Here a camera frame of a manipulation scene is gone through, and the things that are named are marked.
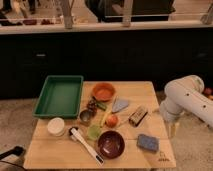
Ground red apple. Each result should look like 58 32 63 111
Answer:
106 114 119 128

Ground yellow banana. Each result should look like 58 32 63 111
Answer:
100 109 112 127

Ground wooden folding table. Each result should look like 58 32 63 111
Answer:
24 81 176 170

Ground blue sponge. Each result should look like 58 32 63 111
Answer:
137 134 159 152

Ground orange red bowl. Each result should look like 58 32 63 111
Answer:
92 82 115 101

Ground grey triangular cloth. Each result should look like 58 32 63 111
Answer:
112 98 129 113

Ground small metal cup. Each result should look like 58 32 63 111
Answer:
79 110 92 126

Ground brown wooden block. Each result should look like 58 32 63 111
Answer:
129 106 148 127

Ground green plastic tray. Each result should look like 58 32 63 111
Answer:
33 75 83 119

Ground black object on floor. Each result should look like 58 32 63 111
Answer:
0 146 25 160

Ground light green cup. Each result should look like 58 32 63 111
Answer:
87 125 101 141

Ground green vegetable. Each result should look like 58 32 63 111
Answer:
96 102 107 111

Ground white round container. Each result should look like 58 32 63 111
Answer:
47 117 65 136

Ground dark maroon bowl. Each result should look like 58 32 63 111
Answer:
98 131 125 159

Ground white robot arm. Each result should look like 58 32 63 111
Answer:
159 75 213 137

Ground purple grape bunch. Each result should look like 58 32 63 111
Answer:
87 98 97 116

